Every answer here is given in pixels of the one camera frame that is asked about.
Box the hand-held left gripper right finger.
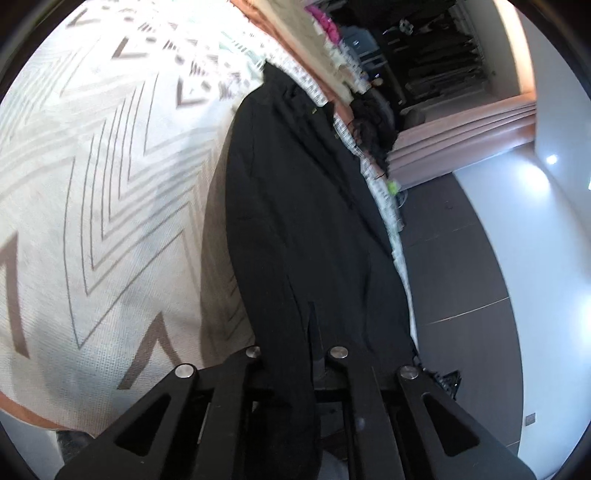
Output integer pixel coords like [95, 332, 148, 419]
[314, 345, 536, 480]

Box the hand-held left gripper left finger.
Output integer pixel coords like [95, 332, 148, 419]
[54, 345, 264, 480]

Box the black jacket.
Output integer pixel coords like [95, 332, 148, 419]
[224, 62, 421, 480]

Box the row of hanging dark clothes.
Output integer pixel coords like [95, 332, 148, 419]
[383, 0, 497, 107]

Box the patterned white bedspread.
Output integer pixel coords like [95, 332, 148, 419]
[0, 0, 421, 437]

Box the black knitted garment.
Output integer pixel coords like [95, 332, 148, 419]
[348, 90, 400, 174]

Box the pink curtain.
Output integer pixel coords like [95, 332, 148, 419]
[385, 92, 539, 190]

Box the tan blanket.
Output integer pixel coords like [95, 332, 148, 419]
[252, 0, 365, 100]

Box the pink cloth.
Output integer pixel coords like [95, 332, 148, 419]
[307, 2, 345, 44]

